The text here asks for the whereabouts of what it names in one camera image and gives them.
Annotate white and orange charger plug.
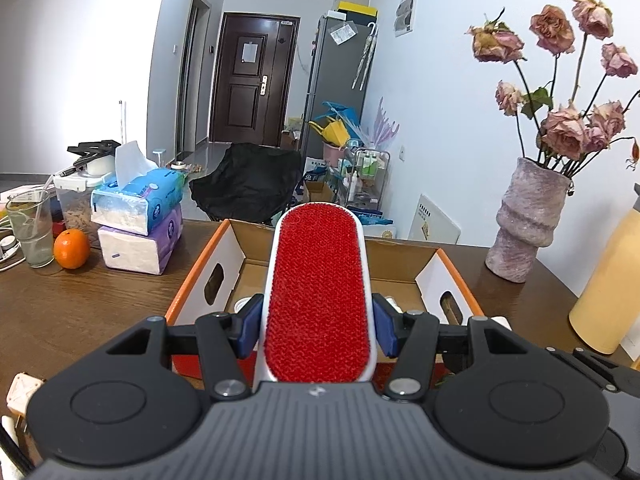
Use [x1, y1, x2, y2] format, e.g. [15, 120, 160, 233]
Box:
[6, 372, 46, 418]

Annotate white appliance with black top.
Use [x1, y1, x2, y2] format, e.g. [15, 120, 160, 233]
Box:
[55, 139, 123, 177]

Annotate orange fruit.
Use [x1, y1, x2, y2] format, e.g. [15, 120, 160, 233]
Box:
[53, 229, 92, 270]

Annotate yellow plastic item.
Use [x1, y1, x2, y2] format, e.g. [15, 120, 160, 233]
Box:
[309, 117, 351, 147]

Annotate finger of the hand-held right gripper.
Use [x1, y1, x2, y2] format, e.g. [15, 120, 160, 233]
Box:
[547, 346, 640, 393]

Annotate red cardboard box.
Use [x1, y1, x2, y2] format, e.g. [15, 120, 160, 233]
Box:
[165, 219, 487, 386]

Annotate yellow and black box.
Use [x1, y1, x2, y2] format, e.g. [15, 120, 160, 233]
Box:
[336, 1, 378, 18]

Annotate red and white lint brush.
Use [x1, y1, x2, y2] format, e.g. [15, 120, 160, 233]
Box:
[257, 202, 376, 386]

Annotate dried pink roses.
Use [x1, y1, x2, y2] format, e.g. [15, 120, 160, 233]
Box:
[465, 0, 640, 178]

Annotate clear plastic food container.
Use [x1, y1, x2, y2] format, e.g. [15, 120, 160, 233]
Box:
[52, 170, 113, 236]

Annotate dark brown door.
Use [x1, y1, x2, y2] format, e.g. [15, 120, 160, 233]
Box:
[209, 12, 301, 147]

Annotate clear drinking glass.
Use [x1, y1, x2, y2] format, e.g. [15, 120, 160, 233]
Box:
[5, 190, 55, 268]

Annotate wire rack with bottles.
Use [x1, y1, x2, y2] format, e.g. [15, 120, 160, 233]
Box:
[340, 145, 391, 211]

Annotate white wall panel box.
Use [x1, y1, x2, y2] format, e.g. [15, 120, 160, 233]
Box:
[393, 0, 418, 38]

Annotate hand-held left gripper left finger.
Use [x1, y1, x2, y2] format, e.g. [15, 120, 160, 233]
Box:
[105, 294, 266, 403]

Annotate grey refrigerator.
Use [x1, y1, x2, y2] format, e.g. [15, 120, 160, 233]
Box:
[299, 10, 378, 161]

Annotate pink textured vase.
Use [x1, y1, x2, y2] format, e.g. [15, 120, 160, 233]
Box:
[485, 156, 573, 284]

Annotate purple tissue pack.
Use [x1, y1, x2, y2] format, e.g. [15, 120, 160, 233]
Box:
[97, 204, 183, 277]

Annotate white charger with cables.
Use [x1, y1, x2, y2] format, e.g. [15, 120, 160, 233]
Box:
[0, 220, 25, 272]

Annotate white hanging umbrellas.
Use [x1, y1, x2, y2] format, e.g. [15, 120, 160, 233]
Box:
[352, 22, 379, 92]

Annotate white board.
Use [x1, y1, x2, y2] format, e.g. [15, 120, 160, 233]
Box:
[407, 193, 461, 246]

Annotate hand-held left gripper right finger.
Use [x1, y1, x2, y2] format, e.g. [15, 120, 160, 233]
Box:
[371, 294, 546, 403]

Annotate pink bucket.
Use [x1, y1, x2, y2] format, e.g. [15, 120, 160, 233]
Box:
[322, 141, 351, 163]

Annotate paper sheet on refrigerator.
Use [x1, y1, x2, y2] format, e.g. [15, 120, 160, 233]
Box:
[330, 22, 358, 45]

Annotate yellow thermos jug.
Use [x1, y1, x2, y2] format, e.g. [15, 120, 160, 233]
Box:
[568, 195, 640, 356]

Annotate small brown carton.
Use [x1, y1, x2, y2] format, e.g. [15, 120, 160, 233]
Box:
[303, 180, 335, 206]

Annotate purple feather decoration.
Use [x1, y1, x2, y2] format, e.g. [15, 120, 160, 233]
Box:
[362, 96, 401, 151]

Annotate black chair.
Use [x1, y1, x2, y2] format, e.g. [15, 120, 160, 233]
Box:
[189, 142, 303, 226]

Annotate blue tissue pack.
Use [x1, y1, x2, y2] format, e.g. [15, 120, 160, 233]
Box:
[90, 141, 187, 237]

